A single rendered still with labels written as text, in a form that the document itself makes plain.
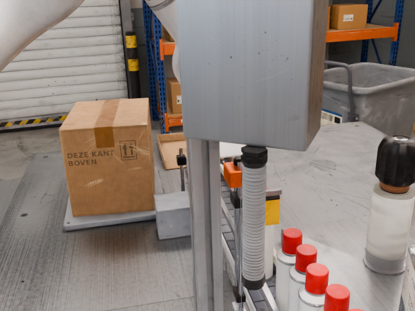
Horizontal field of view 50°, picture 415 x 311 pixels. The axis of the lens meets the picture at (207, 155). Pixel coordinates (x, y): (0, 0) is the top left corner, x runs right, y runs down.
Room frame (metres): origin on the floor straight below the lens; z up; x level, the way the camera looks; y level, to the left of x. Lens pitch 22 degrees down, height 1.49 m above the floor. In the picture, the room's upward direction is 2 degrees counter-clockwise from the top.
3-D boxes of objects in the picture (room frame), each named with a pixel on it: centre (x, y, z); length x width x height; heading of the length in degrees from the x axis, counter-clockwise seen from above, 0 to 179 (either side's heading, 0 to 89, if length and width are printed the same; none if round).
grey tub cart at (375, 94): (3.21, -1.15, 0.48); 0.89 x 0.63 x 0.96; 125
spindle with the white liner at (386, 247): (0.83, -0.39, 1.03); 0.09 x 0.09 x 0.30
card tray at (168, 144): (1.69, 0.06, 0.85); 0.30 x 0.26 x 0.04; 11
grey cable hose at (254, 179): (0.53, -0.06, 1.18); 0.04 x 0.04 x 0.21
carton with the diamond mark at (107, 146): (1.31, 0.30, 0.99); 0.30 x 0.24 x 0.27; 6
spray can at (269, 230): (0.81, -0.11, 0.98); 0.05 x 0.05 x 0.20
